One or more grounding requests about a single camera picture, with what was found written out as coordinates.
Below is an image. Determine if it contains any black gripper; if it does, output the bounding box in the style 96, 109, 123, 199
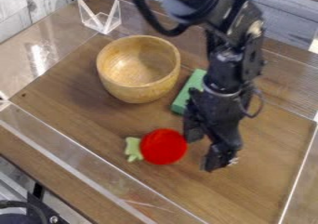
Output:
183, 86, 254, 172

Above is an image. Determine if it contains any red plush strawberry toy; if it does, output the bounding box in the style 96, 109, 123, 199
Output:
124, 128, 187, 165

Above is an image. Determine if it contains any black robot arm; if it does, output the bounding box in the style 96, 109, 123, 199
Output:
163, 0, 264, 172

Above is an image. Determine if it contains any green rectangular block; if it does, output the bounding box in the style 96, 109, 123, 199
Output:
169, 69, 206, 115

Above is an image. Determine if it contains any wooden bowl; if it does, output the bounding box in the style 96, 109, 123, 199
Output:
96, 35, 182, 104

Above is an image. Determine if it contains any black clamp base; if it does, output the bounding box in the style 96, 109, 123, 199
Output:
24, 191, 72, 224

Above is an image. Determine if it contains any clear acrylic tray wall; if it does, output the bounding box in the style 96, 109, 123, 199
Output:
0, 101, 207, 224

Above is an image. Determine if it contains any clear acrylic corner bracket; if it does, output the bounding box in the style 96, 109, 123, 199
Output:
77, 0, 121, 34

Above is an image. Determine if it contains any black cable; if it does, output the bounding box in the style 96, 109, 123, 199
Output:
0, 199, 51, 224

